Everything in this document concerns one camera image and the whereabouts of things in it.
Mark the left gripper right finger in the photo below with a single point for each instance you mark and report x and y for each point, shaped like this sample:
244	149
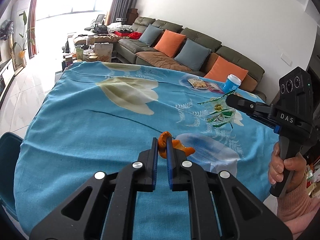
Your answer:
220	207

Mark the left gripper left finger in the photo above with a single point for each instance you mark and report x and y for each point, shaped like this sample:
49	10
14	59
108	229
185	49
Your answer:
104	206

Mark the clear green patterned wrapper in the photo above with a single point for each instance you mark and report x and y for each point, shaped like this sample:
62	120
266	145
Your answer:
219	114

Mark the orange peel strip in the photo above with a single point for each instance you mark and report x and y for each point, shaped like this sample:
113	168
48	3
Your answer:
176	144

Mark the right hand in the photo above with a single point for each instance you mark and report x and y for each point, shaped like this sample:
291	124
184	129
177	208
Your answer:
277	166

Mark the blue paper coffee cup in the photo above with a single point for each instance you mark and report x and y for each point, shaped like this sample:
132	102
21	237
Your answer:
232	83

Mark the pink snack packet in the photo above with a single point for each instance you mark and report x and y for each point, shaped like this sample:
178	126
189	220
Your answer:
213	87

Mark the orange cushion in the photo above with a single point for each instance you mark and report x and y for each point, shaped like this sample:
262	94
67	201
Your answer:
222	68
169	43

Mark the blue floral tablecloth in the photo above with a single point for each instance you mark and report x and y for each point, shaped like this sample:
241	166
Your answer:
100	116

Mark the cracker snack packet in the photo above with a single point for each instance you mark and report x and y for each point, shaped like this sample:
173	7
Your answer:
198	84

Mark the dark teal chair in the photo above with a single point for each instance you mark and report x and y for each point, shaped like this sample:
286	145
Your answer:
10	150

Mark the grey blue cushion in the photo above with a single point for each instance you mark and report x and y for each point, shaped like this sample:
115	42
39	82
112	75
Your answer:
192	55
150	35

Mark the olive green sectional sofa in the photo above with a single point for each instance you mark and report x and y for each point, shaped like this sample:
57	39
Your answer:
130	50

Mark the cluttered coffee table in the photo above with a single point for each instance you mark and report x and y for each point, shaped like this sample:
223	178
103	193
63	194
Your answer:
90	47

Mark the white TV cabinet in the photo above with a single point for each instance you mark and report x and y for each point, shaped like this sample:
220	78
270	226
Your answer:
7	77

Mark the tall green potted plant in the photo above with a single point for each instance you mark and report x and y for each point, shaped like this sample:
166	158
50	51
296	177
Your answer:
21	43

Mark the grey orange left curtain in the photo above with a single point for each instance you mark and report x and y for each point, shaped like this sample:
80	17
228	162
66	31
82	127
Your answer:
31	30

